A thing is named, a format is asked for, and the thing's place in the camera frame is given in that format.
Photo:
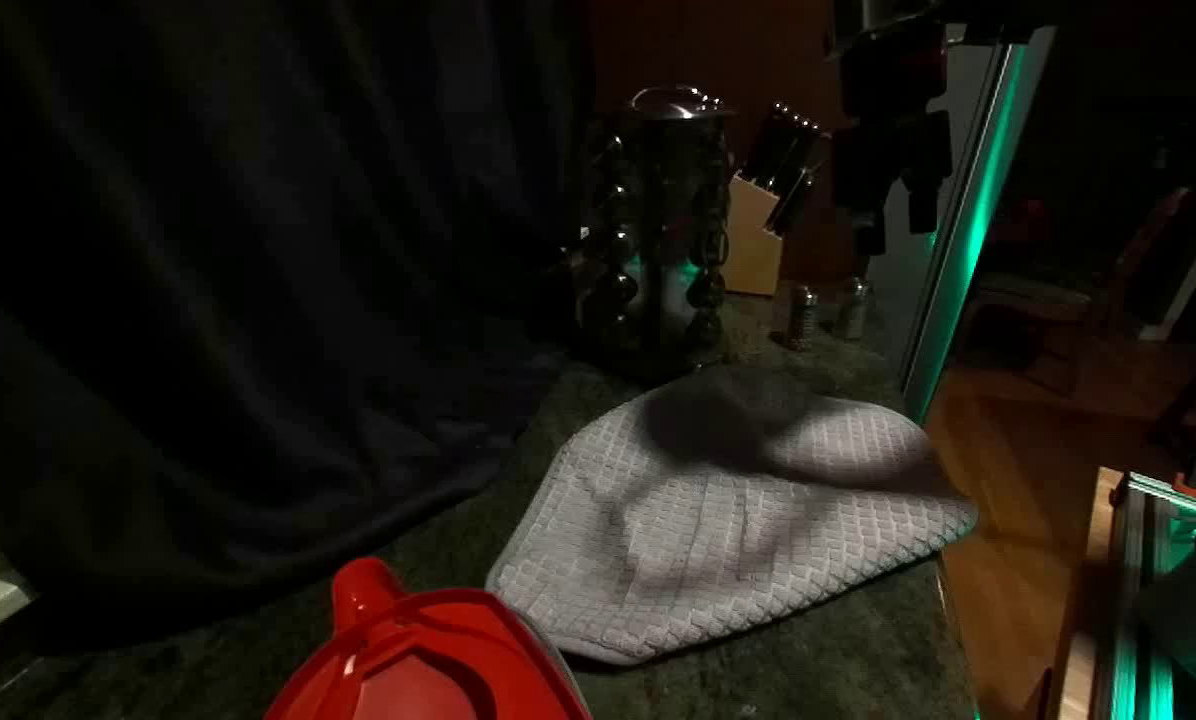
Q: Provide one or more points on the black curtain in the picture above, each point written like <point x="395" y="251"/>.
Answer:
<point x="223" y="295"/>

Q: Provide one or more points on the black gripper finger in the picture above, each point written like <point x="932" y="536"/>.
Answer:
<point x="863" y="194"/>
<point x="924" y="173"/>

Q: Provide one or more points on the spice jar with silver lid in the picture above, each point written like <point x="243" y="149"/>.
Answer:
<point x="807" y="314"/>
<point x="849" y="306"/>

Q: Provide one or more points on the wooden plank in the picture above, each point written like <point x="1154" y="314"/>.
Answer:
<point x="1091" y="600"/>

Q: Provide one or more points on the red lidded food container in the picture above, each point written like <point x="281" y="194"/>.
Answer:
<point x="420" y="665"/>

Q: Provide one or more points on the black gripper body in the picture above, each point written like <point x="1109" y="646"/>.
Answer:
<point x="888" y="102"/>

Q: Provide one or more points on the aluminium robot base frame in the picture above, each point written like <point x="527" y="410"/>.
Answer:
<point x="1138" y="600"/>

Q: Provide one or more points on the gray waffle dish cloth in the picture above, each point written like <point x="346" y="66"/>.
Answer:
<point x="740" y="533"/>

